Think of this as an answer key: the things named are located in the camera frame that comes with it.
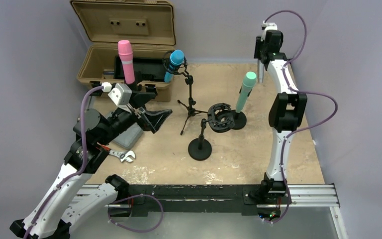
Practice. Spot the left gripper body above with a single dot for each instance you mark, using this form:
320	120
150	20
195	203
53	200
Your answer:
124	118

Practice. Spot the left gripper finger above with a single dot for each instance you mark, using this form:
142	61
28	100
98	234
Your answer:
152	120
139	99

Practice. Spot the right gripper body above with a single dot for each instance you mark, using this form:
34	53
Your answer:
260	47

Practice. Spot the mint green microphone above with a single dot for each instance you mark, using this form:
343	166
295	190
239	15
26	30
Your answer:
248	82

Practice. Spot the blue microphone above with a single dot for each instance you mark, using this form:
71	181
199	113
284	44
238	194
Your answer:
176	59

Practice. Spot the black shock-mount desk stand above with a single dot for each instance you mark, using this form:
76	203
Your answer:
220	119

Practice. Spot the black clip desk stand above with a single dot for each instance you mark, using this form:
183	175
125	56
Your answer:
240	120

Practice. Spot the silver grey microphone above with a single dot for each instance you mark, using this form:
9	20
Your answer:
260	71

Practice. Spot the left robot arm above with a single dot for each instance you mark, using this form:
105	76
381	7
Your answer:
55	217

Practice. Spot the black stand with pink microphone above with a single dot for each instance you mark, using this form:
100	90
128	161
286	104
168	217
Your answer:
136	85

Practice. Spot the pink toy microphone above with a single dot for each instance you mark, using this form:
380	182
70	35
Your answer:
125	53

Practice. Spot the grey flat box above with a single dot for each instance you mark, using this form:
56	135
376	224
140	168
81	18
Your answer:
126	139

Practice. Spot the black tray inside case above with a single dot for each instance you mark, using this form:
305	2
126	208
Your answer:
152	69

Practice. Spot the tan plastic tool case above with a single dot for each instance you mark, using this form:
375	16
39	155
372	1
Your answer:
147	24

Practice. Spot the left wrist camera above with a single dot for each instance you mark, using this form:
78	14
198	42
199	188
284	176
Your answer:
120	94

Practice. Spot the red-handled adjustable wrench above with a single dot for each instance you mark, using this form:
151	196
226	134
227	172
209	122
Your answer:
127	156

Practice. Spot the black tripod shock-mount stand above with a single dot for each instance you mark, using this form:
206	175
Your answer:
183	70

